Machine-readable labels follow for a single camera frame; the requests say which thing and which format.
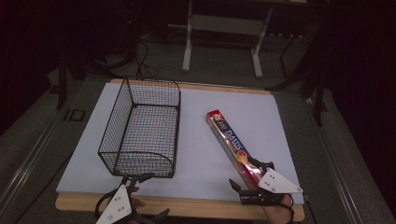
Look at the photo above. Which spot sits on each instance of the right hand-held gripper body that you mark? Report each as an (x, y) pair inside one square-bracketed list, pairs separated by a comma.
[(277, 184)]

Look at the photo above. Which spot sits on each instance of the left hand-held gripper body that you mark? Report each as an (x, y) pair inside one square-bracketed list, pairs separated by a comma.
[(116, 207)]

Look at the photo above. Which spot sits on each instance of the red and blue plastic wrap box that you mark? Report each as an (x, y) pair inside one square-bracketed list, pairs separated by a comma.
[(229, 140)]

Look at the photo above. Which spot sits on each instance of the person's left hand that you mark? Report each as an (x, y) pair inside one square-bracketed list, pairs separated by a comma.
[(138, 203)]

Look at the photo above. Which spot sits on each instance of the person's right hand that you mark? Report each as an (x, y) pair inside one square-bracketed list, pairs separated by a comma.
[(277, 213)]

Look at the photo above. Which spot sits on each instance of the wooden table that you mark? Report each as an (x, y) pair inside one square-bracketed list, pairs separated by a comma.
[(199, 210)]

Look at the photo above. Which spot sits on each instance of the white paper sheet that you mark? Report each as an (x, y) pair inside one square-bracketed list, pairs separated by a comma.
[(199, 155)]

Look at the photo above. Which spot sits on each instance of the black stand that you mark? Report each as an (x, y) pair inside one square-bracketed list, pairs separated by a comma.
[(314, 77)]

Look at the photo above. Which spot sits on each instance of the metal floor rail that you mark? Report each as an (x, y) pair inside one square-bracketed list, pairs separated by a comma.
[(28, 161), (336, 161)]

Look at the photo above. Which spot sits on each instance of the white metal desk frame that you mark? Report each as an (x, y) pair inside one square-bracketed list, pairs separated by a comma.
[(224, 25)]

